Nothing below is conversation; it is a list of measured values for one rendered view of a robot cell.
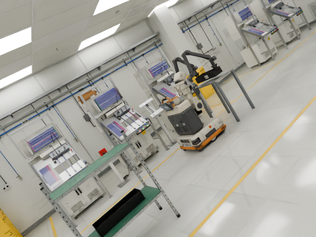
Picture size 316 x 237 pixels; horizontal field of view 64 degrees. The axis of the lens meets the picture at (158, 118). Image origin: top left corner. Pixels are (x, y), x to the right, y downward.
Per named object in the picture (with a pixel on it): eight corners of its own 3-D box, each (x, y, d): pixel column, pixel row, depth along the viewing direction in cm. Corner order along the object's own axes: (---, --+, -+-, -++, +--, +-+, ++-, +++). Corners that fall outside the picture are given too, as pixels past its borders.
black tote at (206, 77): (197, 83, 473) (194, 78, 471) (204, 79, 479) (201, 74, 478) (216, 76, 420) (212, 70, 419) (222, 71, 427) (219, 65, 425)
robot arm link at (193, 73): (179, 54, 419) (180, 51, 409) (186, 51, 422) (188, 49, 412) (190, 78, 414) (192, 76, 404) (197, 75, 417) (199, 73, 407)
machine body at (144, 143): (160, 150, 542) (145, 126, 534) (136, 170, 512) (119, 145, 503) (148, 150, 600) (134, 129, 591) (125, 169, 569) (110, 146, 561)
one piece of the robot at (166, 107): (177, 111, 398) (165, 103, 392) (168, 113, 431) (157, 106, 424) (180, 105, 402) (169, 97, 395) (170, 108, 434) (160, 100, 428)
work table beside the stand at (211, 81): (239, 122, 422) (215, 81, 411) (214, 124, 486) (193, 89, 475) (255, 107, 439) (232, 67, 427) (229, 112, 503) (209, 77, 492)
